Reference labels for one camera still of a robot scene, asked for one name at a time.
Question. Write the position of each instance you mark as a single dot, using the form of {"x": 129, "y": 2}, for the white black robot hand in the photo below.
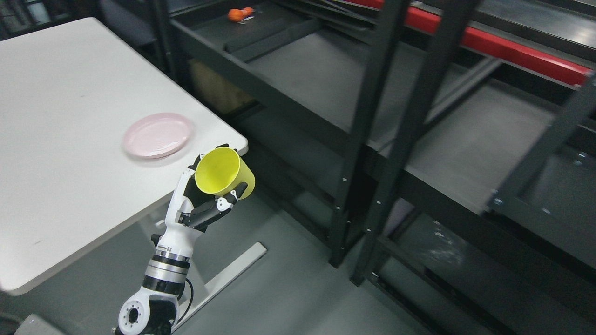
{"x": 191, "y": 211}

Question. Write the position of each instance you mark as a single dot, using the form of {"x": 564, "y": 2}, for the yellow plastic cup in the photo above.
{"x": 221, "y": 170}

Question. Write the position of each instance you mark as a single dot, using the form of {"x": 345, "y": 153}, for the pink plastic plate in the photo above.
{"x": 157, "y": 135}

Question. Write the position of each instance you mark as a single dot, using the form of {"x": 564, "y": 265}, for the orange toy on shelf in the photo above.
{"x": 238, "y": 15}

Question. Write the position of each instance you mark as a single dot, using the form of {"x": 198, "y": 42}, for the black metal shelf rack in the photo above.
{"x": 469, "y": 181}

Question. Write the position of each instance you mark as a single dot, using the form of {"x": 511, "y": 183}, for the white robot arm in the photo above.
{"x": 154, "y": 309}

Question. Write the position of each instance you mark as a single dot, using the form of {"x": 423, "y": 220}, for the red shelf beam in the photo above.
{"x": 544, "y": 63}

